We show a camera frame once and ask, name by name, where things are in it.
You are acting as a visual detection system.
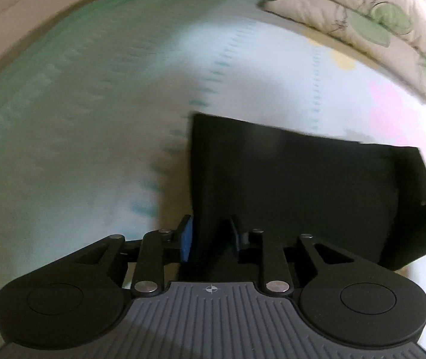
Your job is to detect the floral bed blanket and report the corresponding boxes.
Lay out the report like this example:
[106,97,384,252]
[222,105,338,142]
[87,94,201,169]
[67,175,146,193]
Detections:
[0,0,426,345]

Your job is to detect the black pants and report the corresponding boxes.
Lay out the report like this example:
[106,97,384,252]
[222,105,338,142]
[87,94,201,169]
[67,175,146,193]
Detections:
[181,113,426,282]

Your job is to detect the folded leaf-pattern quilt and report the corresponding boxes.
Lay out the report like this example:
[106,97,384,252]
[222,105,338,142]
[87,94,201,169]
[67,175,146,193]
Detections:
[263,0,426,100]

